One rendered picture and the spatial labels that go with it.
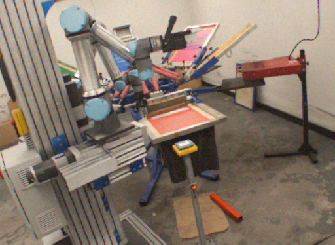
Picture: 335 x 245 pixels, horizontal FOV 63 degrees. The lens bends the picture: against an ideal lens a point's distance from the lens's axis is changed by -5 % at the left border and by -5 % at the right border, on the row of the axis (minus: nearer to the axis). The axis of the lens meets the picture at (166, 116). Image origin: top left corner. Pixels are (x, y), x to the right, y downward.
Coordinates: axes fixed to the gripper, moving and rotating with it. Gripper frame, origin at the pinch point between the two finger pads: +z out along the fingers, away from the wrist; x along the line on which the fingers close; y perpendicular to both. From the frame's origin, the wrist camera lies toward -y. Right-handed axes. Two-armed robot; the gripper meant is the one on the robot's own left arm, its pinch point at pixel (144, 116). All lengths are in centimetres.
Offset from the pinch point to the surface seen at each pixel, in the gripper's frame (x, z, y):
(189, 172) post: 15, 34, 42
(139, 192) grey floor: -13, 108, -76
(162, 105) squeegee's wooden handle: 23.9, 6.1, -35.8
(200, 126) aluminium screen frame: 34.6, 11.8, 22.8
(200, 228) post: 15, 83, 41
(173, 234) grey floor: 0, 110, 5
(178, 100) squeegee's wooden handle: 39, 6, -36
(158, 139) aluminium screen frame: 2.7, 12.0, 22.7
